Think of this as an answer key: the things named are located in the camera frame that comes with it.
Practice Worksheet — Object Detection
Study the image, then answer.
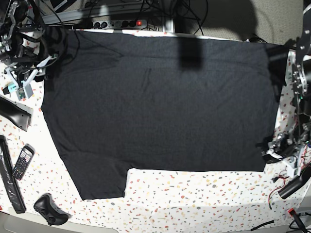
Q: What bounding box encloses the black game controller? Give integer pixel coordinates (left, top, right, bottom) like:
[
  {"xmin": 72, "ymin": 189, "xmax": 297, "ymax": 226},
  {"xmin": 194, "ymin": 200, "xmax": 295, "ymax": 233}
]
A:
[{"xmin": 34, "ymin": 194, "xmax": 69, "ymax": 226}]

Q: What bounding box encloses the black T-shirt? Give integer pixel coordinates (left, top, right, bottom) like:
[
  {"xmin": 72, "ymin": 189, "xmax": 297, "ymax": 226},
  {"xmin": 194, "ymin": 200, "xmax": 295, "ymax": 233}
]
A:
[{"xmin": 41, "ymin": 31, "xmax": 289, "ymax": 200}]

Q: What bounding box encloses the black plastic handle piece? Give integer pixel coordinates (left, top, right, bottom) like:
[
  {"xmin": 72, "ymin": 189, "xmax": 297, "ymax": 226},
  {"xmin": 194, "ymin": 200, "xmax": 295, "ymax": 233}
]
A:
[{"xmin": 0, "ymin": 97, "xmax": 32, "ymax": 132}]

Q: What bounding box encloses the long black flat bar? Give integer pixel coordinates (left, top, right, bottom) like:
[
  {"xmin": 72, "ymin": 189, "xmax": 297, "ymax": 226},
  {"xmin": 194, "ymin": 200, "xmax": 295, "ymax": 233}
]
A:
[{"xmin": 0, "ymin": 135, "xmax": 26, "ymax": 214}]

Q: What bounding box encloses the black cordless phone handset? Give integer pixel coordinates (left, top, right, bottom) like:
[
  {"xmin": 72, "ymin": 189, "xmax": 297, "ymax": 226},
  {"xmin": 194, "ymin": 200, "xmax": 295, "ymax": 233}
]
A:
[{"xmin": 13, "ymin": 144, "xmax": 35, "ymax": 181}]

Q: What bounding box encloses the aluminium frame rail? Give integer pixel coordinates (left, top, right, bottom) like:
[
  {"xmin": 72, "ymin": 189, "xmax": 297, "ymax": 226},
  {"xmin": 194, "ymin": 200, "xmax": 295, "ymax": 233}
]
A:
[{"xmin": 42, "ymin": 4, "xmax": 140, "ymax": 24}]

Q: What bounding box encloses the black cylindrical tool right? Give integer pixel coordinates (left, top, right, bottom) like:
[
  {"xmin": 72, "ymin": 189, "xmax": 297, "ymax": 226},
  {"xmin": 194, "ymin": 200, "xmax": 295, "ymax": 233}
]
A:
[{"xmin": 278, "ymin": 166, "xmax": 311, "ymax": 200}]

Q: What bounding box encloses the turquoise highlighter marker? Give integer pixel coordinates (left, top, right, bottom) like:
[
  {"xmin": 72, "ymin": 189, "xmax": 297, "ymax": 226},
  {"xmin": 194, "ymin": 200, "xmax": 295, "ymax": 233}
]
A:
[{"xmin": 2, "ymin": 83, "xmax": 19, "ymax": 95}]

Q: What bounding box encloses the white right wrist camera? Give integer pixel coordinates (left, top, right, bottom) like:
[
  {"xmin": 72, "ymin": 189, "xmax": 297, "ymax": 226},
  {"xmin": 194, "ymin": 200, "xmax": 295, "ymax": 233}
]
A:
[{"xmin": 16, "ymin": 81, "xmax": 33, "ymax": 100}]

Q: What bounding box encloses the black clamp with red tip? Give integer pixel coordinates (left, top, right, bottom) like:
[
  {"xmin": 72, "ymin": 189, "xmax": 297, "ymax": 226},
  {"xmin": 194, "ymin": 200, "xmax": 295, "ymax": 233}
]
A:
[{"xmin": 288, "ymin": 208, "xmax": 311, "ymax": 233}]

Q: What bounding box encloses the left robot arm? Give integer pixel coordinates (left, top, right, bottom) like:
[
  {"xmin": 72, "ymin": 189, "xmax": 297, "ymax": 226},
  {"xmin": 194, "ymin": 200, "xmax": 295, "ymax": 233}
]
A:
[{"xmin": 263, "ymin": 5, "xmax": 311, "ymax": 164}]

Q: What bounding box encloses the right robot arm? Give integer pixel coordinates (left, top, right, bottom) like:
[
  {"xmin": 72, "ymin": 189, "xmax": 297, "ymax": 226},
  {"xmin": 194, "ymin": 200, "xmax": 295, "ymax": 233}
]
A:
[{"xmin": 0, "ymin": 0, "xmax": 61, "ymax": 87}]

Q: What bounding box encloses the grey power strip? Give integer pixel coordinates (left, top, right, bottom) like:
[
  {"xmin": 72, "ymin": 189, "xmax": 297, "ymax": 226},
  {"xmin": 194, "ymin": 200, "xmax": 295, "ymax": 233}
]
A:
[{"xmin": 93, "ymin": 19, "xmax": 147, "ymax": 30}]

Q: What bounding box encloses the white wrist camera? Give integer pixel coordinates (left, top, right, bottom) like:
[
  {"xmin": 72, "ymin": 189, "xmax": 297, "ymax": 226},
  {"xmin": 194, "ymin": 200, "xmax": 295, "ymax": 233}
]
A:
[
  {"xmin": 16, "ymin": 81, "xmax": 33, "ymax": 100},
  {"xmin": 282, "ymin": 156, "xmax": 301, "ymax": 178}
]

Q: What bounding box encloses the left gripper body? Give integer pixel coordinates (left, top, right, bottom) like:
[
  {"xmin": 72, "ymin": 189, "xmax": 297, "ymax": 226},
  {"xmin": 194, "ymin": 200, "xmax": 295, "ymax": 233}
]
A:
[{"xmin": 262, "ymin": 132, "xmax": 311, "ymax": 164}]

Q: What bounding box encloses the black cable at bottom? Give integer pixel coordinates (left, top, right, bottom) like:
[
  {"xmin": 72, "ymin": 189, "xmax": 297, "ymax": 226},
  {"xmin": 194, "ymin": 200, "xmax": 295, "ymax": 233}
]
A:
[{"xmin": 250, "ymin": 220, "xmax": 275, "ymax": 232}]

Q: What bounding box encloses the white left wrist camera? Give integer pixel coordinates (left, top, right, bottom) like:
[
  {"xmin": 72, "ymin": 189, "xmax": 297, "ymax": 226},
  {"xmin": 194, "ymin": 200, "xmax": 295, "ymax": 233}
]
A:
[{"xmin": 282, "ymin": 156, "xmax": 301, "ymax": 178}]

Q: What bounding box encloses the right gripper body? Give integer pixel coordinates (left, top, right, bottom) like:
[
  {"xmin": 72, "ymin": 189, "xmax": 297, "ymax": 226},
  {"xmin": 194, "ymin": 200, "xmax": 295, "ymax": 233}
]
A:
[{"xmin": 4, "ymin": 54, "xmax": 58, "ymax": 84}]

